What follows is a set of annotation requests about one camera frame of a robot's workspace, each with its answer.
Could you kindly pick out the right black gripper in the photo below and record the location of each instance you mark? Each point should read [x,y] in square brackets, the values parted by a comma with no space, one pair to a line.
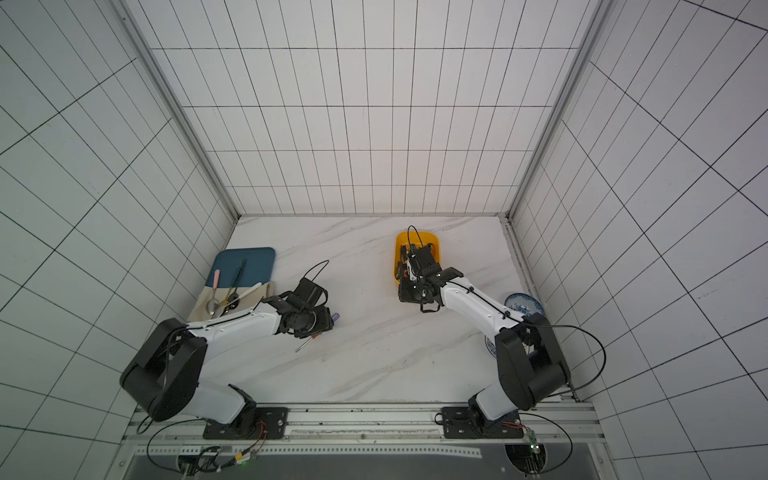
[409,291]

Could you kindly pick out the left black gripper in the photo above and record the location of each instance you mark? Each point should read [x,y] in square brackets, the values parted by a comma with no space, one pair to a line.
[324,324]

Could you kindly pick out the purple transparent handle screwdriver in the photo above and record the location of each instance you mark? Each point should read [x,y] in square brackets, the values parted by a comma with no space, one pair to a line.
[312,339]

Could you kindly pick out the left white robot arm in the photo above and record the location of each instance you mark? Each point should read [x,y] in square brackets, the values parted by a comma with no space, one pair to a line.
[165,377]

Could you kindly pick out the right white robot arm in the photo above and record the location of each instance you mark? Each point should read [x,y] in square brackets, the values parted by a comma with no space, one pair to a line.
[529,360]

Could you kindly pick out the metal spoon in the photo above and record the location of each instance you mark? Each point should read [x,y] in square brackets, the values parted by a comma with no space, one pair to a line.
[220,310]

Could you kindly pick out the yellow blue patterned bowl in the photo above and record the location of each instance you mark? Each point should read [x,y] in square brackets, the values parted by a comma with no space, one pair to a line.
[490,346]

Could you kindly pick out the teal tray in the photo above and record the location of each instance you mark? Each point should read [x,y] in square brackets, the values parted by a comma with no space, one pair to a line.
[259,267]

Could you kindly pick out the beige cloth mat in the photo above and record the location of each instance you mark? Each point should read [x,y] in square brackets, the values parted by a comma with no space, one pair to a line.
[199,313]

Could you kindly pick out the blue white porcelain bowl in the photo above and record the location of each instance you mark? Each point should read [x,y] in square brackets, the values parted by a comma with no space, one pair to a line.
[524,304]

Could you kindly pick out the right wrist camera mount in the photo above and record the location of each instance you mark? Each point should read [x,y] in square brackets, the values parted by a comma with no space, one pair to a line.
[420,262]

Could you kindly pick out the dark handle utensil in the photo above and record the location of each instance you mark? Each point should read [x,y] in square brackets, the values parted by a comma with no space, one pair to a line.
[232,296]

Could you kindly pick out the pink handle spoon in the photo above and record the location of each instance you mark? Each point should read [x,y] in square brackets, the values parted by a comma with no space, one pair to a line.
[214,287]

